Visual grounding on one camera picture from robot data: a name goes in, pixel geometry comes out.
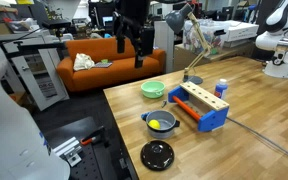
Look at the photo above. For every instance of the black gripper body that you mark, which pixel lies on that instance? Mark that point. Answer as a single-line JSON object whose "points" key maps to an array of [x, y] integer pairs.
{"points": [[134, 11]]}

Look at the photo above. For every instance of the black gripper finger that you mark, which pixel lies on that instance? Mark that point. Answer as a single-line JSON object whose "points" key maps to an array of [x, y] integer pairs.
{"points": [[120, 33], [139, 50]]}

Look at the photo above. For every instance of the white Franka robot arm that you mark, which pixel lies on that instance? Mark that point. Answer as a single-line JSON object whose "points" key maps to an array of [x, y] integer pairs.
{"points": [[14, 133]]}

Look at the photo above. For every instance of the light-green plastic bowl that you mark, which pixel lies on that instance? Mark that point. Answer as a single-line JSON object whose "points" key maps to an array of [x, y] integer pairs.
{"points": [[153, 90]]}

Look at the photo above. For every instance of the orange sofa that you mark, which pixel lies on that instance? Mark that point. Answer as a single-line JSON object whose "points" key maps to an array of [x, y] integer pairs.
{"points": [[117, 73]]}

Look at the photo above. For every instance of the small green object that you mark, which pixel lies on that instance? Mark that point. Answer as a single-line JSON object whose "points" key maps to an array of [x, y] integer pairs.
{"points": [[104, 61]]}

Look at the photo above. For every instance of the flat grey book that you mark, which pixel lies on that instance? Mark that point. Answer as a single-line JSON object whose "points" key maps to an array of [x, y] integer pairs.
{"points": [[102, 64]]}

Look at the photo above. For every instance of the white cloth bag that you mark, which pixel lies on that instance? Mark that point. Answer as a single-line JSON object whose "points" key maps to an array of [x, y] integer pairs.
{"points": [[83, 62]]}

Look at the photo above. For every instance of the small metal screw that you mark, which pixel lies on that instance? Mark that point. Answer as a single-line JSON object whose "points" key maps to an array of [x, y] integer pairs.
{"points": [[164, 104]]}

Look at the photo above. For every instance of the clear bin of puzzle cubes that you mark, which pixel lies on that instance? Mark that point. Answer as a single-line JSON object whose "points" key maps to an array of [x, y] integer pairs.
{"points": [[197, 36]]}

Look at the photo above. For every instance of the yellow toy lemon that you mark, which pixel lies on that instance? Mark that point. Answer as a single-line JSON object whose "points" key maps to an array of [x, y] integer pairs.
{"points": [[154, 124]]}

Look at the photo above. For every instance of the large cardboard box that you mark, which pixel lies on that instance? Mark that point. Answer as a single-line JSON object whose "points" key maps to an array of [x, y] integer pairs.
{"points": [[217, 55]]}

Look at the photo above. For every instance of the grey toy cooking pot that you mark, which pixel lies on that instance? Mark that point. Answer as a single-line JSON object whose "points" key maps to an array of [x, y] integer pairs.
{"points": [[166, 128]]}

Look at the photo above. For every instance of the white leaning panel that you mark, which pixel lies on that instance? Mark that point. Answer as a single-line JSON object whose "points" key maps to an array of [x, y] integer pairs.
{"points": [[40, 80]]}

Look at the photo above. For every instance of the blue and wood toy workbench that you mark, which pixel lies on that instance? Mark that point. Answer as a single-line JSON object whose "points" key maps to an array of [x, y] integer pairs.
{"points": [[214, 118]]}

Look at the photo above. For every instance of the white flat carton box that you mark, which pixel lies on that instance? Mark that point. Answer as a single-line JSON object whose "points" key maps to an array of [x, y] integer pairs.
{"points": [[240, 30]]}

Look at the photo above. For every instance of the black pot lid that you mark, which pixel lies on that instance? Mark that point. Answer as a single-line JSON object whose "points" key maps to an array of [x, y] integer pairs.
{"points": [[157, 155]]}

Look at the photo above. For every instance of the black breadboard cart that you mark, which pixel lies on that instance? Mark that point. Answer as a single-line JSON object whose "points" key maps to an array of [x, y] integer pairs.
{"points": [[94, 163]]}

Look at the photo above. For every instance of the white Franka robot in background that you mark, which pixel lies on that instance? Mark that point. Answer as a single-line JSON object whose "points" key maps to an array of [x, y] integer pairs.
{"points": [[284, 40]]}

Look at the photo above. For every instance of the aluminium bracket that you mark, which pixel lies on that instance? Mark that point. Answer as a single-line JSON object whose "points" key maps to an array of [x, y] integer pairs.
{"points": [[69, 151]]}

